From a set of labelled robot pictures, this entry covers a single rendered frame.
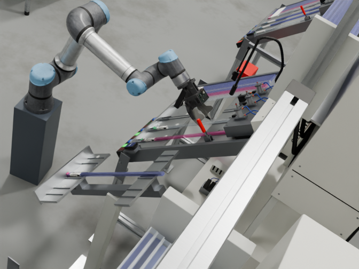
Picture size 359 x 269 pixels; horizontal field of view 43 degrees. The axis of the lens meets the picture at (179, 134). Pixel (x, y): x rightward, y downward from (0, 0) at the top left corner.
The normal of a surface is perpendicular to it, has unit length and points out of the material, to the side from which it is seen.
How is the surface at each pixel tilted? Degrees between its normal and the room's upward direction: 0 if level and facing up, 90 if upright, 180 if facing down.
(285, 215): 0
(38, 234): 0
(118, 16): 0
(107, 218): 90
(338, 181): 90
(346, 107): 90
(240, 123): 44
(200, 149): 90
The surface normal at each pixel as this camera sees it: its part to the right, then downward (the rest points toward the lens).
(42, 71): 0.22, -0.61
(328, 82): -0.48, 0.50
